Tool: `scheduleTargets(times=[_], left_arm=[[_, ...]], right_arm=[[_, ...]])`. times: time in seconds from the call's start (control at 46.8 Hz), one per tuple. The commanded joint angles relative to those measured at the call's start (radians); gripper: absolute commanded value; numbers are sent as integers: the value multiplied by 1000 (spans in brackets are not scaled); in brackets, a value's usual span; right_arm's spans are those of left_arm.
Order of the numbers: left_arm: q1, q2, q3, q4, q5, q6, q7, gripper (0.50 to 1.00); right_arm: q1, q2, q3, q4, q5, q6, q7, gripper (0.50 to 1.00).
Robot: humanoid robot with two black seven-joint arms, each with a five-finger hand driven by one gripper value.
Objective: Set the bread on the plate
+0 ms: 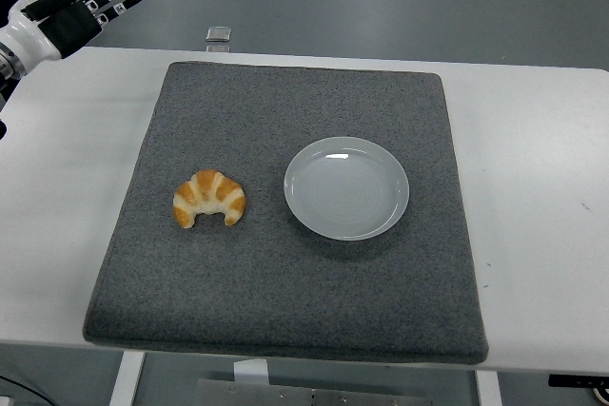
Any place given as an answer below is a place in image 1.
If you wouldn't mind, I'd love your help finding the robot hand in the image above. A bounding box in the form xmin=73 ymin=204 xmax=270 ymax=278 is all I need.
xmin=0 ymin=0 xmax=145 ymax=66

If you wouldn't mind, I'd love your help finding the croissant bread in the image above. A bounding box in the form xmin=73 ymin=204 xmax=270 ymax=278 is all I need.
xmin=172 ymin=168 xmax=247 ymax=229

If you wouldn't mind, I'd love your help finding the silver floor socket plate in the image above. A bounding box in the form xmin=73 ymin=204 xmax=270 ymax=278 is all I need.
xmin=206 ymin=25 xmax=234 ymax=44

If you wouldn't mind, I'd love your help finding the grey round plate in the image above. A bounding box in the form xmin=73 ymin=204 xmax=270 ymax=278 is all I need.
xmin=284 ymin=135 xmax=411 ymax=242

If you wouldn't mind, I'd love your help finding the grey metal plate with screws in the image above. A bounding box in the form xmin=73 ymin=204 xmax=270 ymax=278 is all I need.
xmin=194 ymin=378 xmax=434 ymax=406

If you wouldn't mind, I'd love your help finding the white table leg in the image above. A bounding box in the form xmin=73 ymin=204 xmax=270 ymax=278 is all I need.
xmin=475 ymin=370 xmax=503 ymax=406
xmin=108 ymin=351 xmax=147 ymax=406

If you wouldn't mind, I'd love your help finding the grey felt mat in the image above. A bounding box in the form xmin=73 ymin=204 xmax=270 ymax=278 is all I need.
xmin=82 ymin=61 xmax=491 ymax=366

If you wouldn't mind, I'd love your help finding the black table control panel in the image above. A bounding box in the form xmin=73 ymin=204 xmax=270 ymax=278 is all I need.
xmin=547 ymin=373 xmax=609 ymax=389

